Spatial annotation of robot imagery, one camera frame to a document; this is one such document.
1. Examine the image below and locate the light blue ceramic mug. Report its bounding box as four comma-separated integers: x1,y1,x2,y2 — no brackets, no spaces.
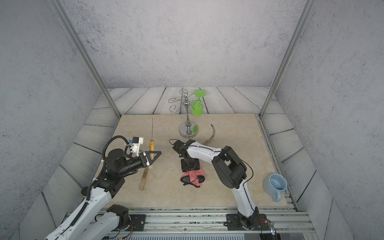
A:
263,174,288,203

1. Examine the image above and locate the chrome glass holder stand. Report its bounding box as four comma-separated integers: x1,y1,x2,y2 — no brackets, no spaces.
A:
168,89,206,139

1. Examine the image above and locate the aluminium frame post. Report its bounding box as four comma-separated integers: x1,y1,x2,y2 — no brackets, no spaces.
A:
49,0,122,119
259,0,316,119

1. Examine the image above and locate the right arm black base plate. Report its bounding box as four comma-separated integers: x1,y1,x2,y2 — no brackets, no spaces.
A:
224,213,270,231

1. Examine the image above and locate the left aluminium frame post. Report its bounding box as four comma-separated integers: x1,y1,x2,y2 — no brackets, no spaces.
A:
49,0,122,119

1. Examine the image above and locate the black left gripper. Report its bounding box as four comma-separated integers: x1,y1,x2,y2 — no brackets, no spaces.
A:
117,151,161,179

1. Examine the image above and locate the right aluminium frame post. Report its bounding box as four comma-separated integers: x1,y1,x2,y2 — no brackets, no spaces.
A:
259,0,316,119

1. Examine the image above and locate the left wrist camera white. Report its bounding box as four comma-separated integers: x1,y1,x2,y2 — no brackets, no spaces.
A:
129,137,144,156

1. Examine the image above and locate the small sickle wooden handle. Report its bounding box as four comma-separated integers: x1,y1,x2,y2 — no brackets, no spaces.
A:
148,117,156,169
139,167,149,191
204,125,216,145

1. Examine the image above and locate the green plastic goblet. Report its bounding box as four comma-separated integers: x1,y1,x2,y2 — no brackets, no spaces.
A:
192,90,206,116

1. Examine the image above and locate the pink fluffy rag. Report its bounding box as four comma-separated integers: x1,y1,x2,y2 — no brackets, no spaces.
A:
182,169,205,188

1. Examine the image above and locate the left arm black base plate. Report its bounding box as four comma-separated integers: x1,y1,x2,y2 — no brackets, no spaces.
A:
112,214,147,232

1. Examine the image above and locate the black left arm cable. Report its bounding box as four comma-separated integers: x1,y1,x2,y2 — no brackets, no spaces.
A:
101,135,130,160

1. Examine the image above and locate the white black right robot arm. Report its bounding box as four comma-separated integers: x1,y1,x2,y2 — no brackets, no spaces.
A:
173,140,259,230

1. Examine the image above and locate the aluminium mounting rail base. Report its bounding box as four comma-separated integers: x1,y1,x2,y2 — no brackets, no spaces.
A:
106,206,318,240

